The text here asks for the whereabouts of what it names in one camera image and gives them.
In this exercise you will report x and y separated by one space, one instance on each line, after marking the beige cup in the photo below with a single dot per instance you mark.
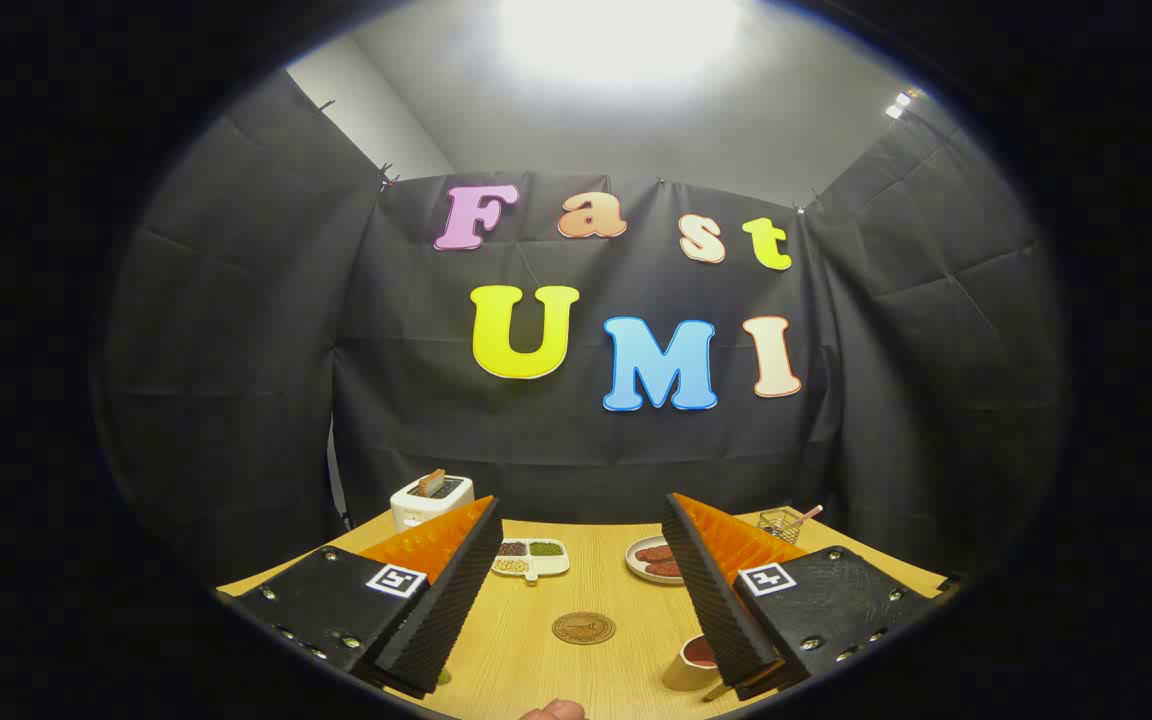
688 672

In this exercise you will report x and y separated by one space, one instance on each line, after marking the white divided bean tray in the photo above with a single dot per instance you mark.
531 560

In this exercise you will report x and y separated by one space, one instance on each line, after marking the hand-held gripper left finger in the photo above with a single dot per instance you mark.
446 610

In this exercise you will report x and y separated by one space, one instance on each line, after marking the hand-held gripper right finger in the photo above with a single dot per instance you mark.
716 610

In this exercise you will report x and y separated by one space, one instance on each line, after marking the bread slice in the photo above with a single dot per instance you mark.
431 484

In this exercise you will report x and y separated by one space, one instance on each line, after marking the pink stick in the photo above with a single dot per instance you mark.
811 514

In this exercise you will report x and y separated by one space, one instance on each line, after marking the brown meat patty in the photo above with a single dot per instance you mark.
654 553
666 569

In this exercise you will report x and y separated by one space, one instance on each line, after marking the white oval plate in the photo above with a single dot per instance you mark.
636 568

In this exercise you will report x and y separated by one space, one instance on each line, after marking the round wooden coaster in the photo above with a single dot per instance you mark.
583 628

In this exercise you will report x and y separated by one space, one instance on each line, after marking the wooden table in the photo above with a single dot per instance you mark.
596 585

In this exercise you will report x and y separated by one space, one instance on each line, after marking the white toaster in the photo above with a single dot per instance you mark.
414 510

